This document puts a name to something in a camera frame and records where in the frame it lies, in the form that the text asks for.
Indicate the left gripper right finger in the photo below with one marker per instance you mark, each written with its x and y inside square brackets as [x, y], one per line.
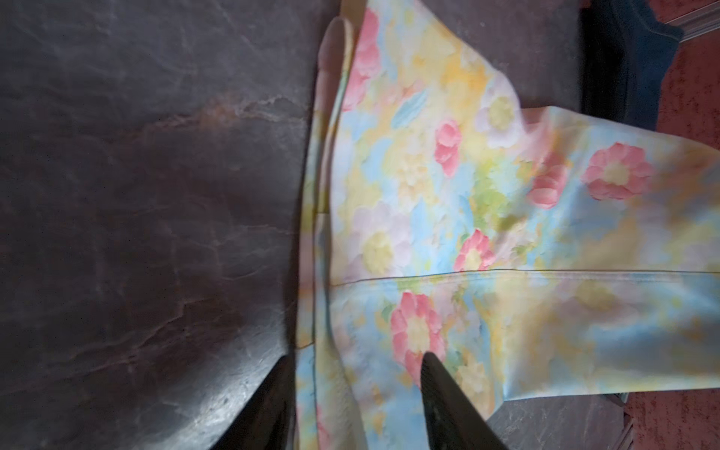
[452, 422]

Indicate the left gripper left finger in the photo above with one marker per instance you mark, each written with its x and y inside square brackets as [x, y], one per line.
[267, 420]

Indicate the blue denim skirt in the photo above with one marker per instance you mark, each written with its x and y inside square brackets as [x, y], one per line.
[627, 54]

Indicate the right aluminium corner post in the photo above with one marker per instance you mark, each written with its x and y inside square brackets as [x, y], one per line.
[699, 22]

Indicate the pastel floral skirt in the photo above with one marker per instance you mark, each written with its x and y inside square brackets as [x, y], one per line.
[535, 252]

